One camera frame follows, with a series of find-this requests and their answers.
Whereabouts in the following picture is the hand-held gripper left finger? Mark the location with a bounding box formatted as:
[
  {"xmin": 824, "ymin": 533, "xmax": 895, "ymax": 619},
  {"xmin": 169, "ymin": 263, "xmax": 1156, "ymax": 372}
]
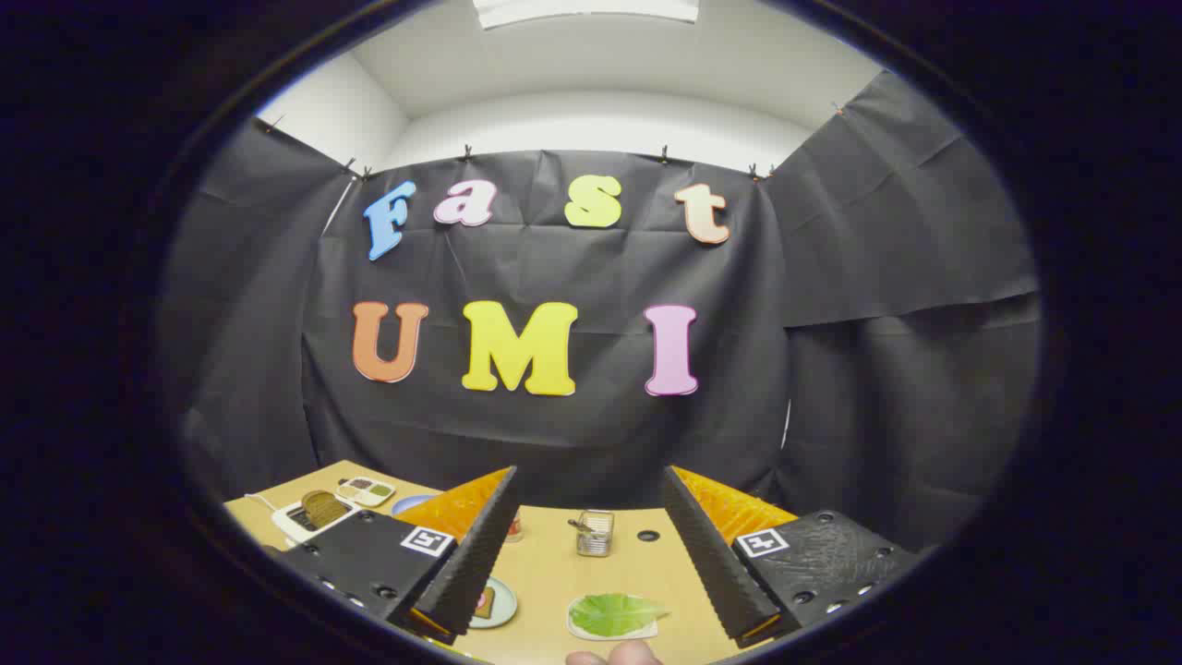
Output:
[{"xmin": 275, "ymin": 465, "xmax": 519, "ymax": 646}]

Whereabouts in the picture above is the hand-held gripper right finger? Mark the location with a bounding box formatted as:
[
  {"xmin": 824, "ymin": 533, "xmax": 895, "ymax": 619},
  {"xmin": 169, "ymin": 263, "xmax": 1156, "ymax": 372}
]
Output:
[{"xmin": 661, "ymin": 465, "xmax": 926, "ymax": 647}]

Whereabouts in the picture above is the green lettuce leaf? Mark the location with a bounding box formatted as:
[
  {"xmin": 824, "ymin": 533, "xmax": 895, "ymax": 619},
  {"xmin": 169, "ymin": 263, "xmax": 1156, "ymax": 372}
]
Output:
[{"xmin": 568, "ymin": 593, "xmax": 670, "ymax": 638}]

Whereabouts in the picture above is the brown toast slice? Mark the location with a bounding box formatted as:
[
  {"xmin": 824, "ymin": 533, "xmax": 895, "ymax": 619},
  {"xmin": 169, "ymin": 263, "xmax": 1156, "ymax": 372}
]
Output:
[{"xmin": 301, "ymin": 490, "xmax": 350, "ymax": 529}]

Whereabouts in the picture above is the pale green round plate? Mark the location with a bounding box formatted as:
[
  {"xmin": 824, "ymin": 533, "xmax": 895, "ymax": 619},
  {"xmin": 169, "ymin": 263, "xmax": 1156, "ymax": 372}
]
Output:
[{"xmin": 466, "ymin": 577, "xmax": 518, "ymax": 630}]

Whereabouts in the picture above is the white divided condiment tray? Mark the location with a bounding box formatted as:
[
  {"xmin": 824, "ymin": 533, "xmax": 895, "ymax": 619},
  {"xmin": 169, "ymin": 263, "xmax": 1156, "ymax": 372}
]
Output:
[{"xmin": 334, "ymin": 477, "xmax": 396, "ymax": 508}]

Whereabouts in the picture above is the white square plate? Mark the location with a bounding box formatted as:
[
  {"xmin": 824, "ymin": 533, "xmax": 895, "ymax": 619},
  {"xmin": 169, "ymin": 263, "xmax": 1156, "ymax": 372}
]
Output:
[{"xmin": 566, "ymin": 596, "xmax": 660, "ymax": 642}]

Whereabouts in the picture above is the black backdrop cloth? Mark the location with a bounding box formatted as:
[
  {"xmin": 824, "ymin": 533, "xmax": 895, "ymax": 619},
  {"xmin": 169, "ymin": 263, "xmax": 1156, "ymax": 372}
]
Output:
[{"xmin": 162, "ymin": 69, "xmax": 1044, "ymax": 555}]

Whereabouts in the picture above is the white toaster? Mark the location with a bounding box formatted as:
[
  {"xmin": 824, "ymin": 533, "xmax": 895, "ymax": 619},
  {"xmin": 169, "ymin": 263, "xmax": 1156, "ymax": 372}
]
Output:
[{"xmin": 272, "ymin": 490, "xmax": 361, "ymax": 546}]

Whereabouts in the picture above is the ceiling light panel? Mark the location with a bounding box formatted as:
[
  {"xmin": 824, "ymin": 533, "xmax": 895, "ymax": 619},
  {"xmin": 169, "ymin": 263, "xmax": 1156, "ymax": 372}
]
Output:
[{"xmin": 473, "ymin": 0, "xmax": 700, "ymax": 30}]

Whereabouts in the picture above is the wire cutlery holder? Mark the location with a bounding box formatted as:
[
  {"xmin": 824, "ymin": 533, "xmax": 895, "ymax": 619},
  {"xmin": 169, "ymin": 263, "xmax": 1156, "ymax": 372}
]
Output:
[{"xmin": 568, "ymin": 510, "xmax": 616, "ymax": 558}]

